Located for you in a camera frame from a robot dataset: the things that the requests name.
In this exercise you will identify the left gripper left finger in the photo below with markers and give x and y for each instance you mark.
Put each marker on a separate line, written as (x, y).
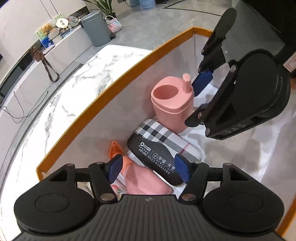
(102, 175)

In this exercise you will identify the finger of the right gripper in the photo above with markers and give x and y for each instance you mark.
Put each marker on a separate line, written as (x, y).
(208, 114)
(213, 56)

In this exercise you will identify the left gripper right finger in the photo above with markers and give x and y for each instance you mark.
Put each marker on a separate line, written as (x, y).
(195, 177)

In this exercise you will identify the plaid zip case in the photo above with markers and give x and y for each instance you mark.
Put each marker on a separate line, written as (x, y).
(153, 131)

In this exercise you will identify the pink pump bottle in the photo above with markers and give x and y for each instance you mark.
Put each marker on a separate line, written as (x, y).
(138, 179)

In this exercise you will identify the pink toothbrush cup holder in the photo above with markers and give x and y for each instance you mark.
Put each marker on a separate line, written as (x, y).
(172, 99)

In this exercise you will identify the black glasses case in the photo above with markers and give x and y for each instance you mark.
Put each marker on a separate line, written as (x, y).
(156, 157)

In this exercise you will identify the pastel woven basket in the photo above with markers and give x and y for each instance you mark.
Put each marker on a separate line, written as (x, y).
(113, 24)

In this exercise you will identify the green potted plant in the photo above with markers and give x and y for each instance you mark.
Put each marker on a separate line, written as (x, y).
(104, 5)

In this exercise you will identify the grey trash bin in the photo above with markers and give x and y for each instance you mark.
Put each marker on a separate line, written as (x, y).
(96, 28)

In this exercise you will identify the white round clock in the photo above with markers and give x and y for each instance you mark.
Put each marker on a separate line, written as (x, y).
(62, 23)

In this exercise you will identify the teddy bear toy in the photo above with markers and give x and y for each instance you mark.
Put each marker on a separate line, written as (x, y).
(46, 28)

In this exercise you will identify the brown strap bag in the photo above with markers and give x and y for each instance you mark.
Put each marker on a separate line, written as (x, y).
(39, 56)

